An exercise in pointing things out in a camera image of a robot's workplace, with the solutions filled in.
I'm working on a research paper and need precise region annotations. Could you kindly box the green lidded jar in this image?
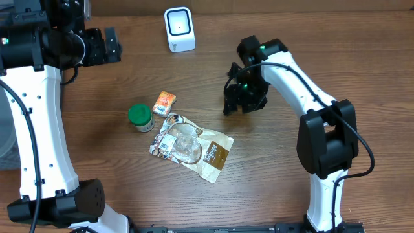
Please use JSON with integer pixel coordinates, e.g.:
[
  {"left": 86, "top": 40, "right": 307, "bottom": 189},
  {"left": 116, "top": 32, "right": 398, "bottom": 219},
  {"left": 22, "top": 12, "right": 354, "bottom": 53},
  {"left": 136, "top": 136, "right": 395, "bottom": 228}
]
[{"left": 128, "top": 104, "right": 155, "bottom": 133}]

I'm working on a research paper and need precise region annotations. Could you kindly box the orange tissue pack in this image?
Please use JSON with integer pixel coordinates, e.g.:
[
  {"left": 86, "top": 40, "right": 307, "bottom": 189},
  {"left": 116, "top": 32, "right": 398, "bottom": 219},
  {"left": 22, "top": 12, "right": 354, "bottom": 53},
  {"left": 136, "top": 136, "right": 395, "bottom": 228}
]
[{"left": 152, "top": 91, "right": 177, "bottom": 117}]

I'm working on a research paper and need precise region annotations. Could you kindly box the beige brown snack pouch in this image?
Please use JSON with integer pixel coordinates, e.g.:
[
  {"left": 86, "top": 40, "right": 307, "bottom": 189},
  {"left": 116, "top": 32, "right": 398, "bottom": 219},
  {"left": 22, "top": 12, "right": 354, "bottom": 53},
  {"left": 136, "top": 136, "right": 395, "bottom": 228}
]
[{"left": 149, "top": 113, "right": 234, "bottom": 183}]

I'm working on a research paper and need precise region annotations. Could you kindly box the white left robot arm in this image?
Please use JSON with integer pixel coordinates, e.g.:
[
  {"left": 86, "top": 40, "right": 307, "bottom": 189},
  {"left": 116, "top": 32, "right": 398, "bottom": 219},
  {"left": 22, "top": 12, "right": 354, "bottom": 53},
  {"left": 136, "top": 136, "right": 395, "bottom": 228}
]
[{"left": 1, "top": 0, "right": 134, "bottom": 232}]

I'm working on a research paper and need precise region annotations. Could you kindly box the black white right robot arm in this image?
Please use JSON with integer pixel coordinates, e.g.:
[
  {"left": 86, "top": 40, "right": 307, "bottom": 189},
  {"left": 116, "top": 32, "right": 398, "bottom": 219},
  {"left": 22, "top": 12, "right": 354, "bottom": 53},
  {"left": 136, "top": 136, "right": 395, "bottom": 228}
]
[{"left": 223, "top": 36, "right": 375, "bottom": 233}]

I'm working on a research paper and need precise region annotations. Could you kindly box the white barcode scanner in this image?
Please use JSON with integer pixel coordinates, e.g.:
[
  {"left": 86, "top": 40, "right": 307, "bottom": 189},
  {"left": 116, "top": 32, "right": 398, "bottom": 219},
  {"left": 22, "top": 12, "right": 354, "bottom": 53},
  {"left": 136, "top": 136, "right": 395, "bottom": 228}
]
[{"left": 164, "top": 6, "right": 196, "bottom": 53}]

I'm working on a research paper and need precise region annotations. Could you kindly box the dark grey mesh basket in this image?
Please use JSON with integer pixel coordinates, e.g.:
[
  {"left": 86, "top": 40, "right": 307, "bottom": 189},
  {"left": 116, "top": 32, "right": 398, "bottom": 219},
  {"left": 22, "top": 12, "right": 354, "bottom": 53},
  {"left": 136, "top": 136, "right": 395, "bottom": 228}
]
[{"left": 0, "top": 88, "right": 21, "bottom": 170}]

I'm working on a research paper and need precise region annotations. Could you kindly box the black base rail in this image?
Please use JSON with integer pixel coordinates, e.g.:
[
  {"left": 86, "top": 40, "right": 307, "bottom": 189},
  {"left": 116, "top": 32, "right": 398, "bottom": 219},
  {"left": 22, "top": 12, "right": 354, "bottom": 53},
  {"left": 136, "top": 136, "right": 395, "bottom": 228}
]
[{"left": 129, "top": 222, "right": 365, "bottom": 233}]

